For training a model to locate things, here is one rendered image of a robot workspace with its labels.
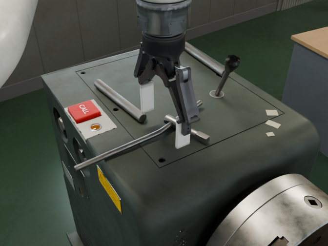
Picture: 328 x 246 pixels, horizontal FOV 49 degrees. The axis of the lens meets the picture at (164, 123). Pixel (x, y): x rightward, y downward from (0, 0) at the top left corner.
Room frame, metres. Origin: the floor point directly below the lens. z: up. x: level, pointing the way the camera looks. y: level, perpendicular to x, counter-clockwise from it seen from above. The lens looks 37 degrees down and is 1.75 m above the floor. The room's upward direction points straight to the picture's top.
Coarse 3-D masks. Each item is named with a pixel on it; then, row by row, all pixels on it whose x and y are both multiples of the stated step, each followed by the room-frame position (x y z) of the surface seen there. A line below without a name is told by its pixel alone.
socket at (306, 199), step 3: (306, 198) 0.45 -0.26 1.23; (309, 198) 0.45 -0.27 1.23; (312, 198) 0.45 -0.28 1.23; (306, 201) 0.44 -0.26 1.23; (309, 201) 0.45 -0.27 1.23; (312, 201) 0.45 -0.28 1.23; (315, 201) 0.44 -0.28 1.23; (318, 201) 0.44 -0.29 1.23; (309, 204) 0.43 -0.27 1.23; (312, 204) 0.45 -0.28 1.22; (315, 204) 0.44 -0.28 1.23; (318, 204) 0.44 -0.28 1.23; (312, 207) 0.43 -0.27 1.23; (315, 207) 0.43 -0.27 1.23; (318, 207) 0.43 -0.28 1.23
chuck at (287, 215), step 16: (288, 192) 0.46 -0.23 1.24; (304, 192) 0.46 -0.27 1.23; (320, 192) 0.48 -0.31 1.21; (272, 208) 0.43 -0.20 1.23; (288, 208) 0.42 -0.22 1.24; (304, 208) 0.42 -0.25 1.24; (320, 208) 0.42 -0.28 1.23; (256, 224) 0.40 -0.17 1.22; (272, 224) 0.40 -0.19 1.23; (288, 224) 0.39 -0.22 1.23; (304, 224) 0.39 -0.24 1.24; (320, 224) 0.39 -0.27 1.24; (240, 240) 0.39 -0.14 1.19; (256, 240) 0.38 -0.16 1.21; (272, 240) 0.37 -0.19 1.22; (288, 240) 0.36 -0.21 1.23; (304, 240) 0.36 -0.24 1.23; (320, 240) 0.39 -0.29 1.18
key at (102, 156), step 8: (200, 104) 0.70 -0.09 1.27; (160, 128) 0.61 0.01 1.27; (168, 128) 0.62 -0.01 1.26; (144, 136) 0.59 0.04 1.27; (152, 136) 0.59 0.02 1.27; (128, 144) 0.56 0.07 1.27; (136, 144) 0.57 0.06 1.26; (112, 152) 0.54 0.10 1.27; (120, 152) 0.55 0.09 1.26; (88, 160) 0.52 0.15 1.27; (96, 160) 0.52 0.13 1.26; (80, 168) 0.50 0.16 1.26
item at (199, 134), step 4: (168, 116) 0.65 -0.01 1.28; (172, 116) 0.65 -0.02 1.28; (164, 120) 0.64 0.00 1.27; (168, 120) 0.64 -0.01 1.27; (172, 120) 0.63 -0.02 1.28; (172, 124) 0.63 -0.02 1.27; (192, 128) 0.61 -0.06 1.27; (192, 132) 0.60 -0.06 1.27; (196, 132) 0.59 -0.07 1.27; (200, 132) 0.59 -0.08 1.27; (196, 136) 0.59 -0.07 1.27; (200, 136) 0.58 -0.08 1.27; (204, 136) 0.58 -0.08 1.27; (208, 136) 0.58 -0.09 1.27; (200, 140) 0.58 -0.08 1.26; (204, 140) 0.57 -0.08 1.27; (208, 140) 0.58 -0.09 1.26
